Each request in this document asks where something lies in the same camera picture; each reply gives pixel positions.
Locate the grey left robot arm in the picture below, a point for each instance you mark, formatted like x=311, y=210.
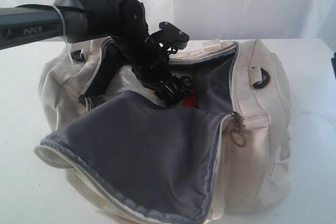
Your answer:
x=121, y=20

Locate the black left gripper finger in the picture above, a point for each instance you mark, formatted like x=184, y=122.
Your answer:
x=170, y=91

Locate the colourful key tag bunch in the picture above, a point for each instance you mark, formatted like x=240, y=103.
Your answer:
x=187, y=84

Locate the dark object at right edge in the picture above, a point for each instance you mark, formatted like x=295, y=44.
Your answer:
x=333, y=62

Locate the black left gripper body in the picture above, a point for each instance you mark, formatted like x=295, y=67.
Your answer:
x=148, y=61

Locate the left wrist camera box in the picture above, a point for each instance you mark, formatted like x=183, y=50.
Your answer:
x=170, y=37

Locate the white cable tie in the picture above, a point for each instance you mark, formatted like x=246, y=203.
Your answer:
x=64, y=38

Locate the clear plastic wrapped package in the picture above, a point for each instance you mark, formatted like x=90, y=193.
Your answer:
x=125, y=79

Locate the cream fabric duffel bag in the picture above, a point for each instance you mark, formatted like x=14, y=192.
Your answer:
x=225, y=151

